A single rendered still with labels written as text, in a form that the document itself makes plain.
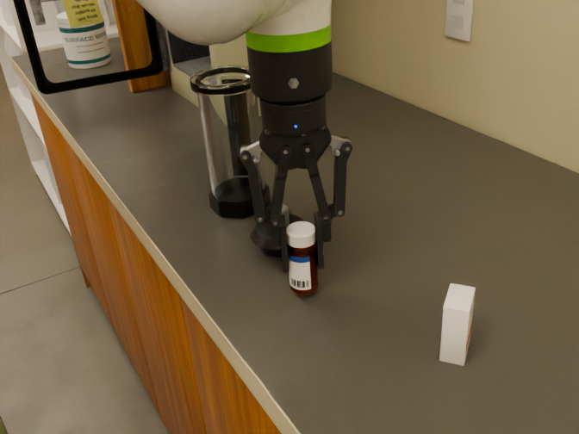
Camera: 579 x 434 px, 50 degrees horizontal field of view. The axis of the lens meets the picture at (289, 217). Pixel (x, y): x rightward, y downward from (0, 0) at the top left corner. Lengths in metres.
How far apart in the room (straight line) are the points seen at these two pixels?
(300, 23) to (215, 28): 0.13
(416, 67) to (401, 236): 0.61
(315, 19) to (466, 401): 0.43
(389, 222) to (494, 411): 0.39
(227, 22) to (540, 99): 0.82
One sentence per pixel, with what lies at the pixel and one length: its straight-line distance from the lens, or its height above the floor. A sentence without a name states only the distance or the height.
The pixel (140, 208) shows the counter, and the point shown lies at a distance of 1.10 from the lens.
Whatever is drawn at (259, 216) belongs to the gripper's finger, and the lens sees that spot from 0.76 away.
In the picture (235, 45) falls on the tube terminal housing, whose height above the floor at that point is 1.11.
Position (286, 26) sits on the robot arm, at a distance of 0.65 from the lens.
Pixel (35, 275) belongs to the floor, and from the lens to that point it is 2.82.
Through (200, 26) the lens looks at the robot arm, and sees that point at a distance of 0.53.
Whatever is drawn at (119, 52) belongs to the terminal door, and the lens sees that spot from 1.62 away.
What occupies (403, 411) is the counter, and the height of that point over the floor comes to 0.94.
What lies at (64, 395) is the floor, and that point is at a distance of 2.19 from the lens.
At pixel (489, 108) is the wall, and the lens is 1.34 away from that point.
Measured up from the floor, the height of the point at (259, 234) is 0.98.
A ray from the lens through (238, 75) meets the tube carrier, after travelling 1.01.
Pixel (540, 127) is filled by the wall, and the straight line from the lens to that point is 1.26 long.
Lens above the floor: 1.45
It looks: 30 degrees down
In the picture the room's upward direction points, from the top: 4 degrees counter-clockwise
